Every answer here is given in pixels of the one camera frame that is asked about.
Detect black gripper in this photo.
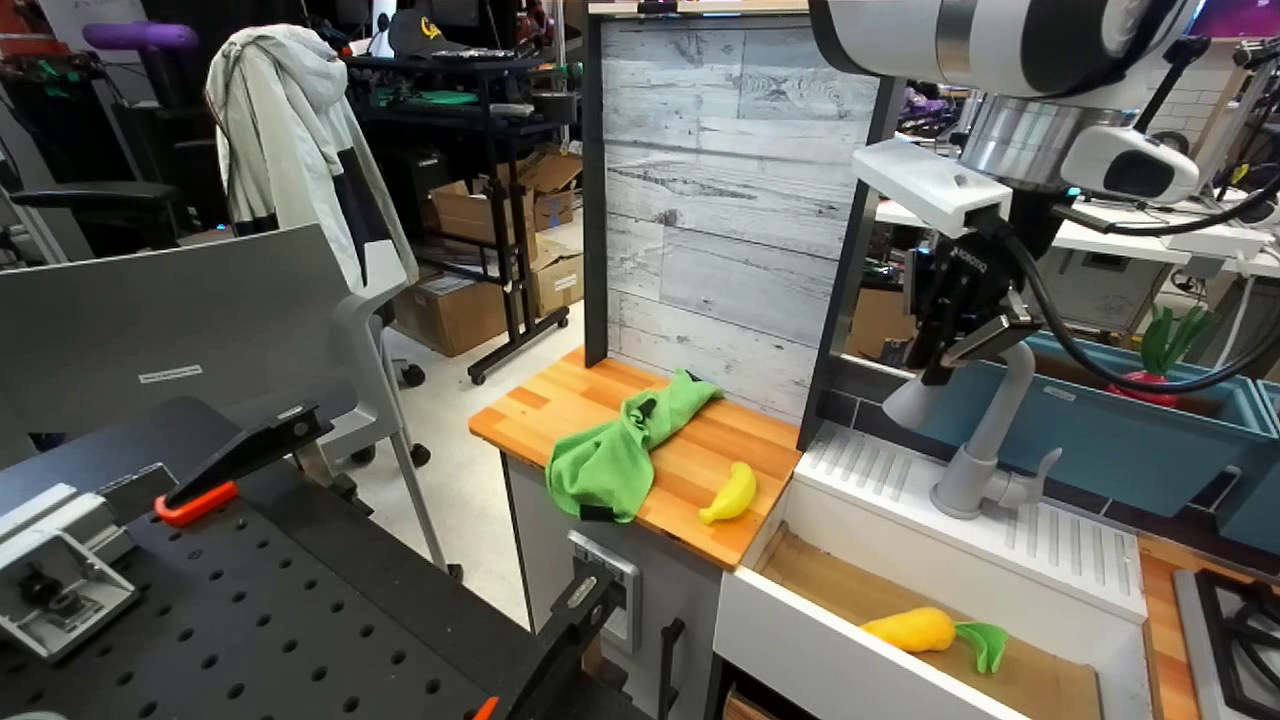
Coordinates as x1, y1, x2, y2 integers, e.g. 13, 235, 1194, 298
909, 217, 1039, 391

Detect grey toy kitchen tap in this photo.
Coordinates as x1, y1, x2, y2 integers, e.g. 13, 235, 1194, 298
877, 323, 1071, 526

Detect long teal plastic bin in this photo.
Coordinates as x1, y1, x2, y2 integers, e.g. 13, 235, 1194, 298
915, 334, 1263, 519

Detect white toy kitchen sink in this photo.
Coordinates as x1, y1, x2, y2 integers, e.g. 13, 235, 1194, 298
706, 416, 1158, 720

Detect red toy vegetable green leaves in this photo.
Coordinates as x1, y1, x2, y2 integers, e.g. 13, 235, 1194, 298
1119, 298, 1221, 412

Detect white desk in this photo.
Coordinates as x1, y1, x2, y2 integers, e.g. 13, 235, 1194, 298
872, 191, 1280, 282

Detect wooden countertop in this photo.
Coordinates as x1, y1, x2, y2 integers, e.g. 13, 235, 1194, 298
464, 349, 807, 576

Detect yellow toy banana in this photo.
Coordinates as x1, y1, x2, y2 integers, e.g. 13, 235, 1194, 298
694, 461, 763, 526

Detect grey wood backsplash panel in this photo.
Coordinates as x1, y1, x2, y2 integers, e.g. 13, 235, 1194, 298
585, 7, 884, 429

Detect yellow toy vegetable green stem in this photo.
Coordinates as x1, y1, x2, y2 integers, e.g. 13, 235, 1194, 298
860, 604, 1014, 679

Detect short teal plastic bin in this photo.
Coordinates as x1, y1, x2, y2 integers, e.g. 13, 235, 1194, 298
1211, 374, 1280, 560

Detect wooden stove counter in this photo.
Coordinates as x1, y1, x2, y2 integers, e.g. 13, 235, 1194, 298
1135, 532, 1280, 720

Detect green cloth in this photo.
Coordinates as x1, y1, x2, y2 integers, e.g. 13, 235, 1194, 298
539, 369, 726, 526

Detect grey toy stove hob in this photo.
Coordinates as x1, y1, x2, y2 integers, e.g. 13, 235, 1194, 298
1173, 563, 1280, 720

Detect small cardboard box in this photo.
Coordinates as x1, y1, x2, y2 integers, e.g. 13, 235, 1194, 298
524, 217, 593, 319

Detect grey toy kitchen cabinet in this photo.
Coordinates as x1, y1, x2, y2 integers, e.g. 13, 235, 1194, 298
497, 453, 731, 720

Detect flat cardboard box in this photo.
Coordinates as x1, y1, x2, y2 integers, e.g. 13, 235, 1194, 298
392, 272, 515, 361

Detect large cardboard box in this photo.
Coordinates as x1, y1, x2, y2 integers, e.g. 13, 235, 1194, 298
425, 151, 587, 251

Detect black shelf rack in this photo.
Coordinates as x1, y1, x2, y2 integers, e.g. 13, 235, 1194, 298
346, 37, 578, 389

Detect white hoodie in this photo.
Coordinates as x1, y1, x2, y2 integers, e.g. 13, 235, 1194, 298
200, 20, 358, 292

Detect grey monitor back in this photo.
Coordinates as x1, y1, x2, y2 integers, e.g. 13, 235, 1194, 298
0, 217, 450, 576

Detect purple cylinder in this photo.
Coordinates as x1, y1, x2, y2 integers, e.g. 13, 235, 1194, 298
80, 14, 202, 56

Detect black chair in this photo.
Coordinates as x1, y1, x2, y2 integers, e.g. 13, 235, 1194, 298
0, 51, 192, 264

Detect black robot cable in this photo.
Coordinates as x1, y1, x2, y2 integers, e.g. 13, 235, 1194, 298
993, 217, 1280, 401

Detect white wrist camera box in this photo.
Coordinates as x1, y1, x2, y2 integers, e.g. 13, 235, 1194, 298
846, 134, 1014, 242

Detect black clamp orange handle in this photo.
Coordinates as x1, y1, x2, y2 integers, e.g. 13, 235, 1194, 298
469, 566, 632, 720
146, 401, 335, 532

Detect silver metal bracket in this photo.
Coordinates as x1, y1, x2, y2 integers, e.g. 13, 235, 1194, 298
0, 526, 146, 667

